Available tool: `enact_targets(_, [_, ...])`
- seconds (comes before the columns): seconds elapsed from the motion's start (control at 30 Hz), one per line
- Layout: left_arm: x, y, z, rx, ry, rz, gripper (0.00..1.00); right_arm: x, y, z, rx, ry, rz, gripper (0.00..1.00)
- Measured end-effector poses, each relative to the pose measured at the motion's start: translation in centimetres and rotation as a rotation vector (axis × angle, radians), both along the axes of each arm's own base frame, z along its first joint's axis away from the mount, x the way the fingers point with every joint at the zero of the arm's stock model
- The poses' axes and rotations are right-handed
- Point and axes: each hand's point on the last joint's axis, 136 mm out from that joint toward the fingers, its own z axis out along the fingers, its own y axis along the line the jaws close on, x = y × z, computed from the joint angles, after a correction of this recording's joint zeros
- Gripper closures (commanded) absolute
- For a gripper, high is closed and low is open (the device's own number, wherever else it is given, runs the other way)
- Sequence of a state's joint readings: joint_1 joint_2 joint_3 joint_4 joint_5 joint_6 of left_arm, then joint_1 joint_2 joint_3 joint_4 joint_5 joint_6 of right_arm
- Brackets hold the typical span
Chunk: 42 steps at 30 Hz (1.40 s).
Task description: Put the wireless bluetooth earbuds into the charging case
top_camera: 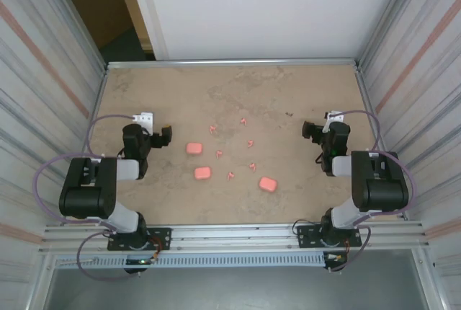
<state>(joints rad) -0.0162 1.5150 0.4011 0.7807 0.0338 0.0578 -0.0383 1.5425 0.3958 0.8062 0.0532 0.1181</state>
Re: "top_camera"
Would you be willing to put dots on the pink earbud charging case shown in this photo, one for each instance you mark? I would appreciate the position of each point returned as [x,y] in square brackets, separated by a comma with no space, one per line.
[194,148]
[268,184]
[202,173]

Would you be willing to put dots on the aluminium mounting rail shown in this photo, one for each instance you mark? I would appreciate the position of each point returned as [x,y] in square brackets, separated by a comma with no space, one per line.
[234,234]

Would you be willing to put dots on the aluminium table side rail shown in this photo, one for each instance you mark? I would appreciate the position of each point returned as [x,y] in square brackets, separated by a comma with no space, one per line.
[366,102]
[98,101]

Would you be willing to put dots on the white door frame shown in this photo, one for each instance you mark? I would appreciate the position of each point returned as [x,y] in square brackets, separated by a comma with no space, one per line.
[151,11]

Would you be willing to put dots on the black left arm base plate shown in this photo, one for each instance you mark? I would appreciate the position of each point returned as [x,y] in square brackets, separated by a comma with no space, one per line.
[162,238]

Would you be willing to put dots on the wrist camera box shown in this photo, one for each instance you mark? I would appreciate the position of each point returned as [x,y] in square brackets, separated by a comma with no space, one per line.
[146,119]
[334,115]

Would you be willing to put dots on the aluminium table edge rail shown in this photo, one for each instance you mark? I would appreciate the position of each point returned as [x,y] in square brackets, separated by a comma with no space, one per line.
[234,63]

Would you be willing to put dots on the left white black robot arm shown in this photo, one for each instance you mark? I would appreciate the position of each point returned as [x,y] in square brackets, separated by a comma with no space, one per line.
[86,198]

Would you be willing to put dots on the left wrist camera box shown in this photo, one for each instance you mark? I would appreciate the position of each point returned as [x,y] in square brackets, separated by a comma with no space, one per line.
[146,119]

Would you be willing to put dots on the brown wooden door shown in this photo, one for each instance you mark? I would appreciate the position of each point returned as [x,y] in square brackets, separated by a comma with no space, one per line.
[93,3]

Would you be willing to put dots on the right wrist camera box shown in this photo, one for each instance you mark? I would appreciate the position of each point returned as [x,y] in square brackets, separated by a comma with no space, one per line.
[334,115]

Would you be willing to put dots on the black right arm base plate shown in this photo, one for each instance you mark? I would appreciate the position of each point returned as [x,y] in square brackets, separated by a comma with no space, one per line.
[306,236]

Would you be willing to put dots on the small pink scraps group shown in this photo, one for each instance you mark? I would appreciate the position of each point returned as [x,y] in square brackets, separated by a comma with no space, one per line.
[230,176]

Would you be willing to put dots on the small green-lit circuit board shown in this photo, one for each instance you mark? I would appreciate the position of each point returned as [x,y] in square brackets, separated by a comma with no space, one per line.
[142,261]

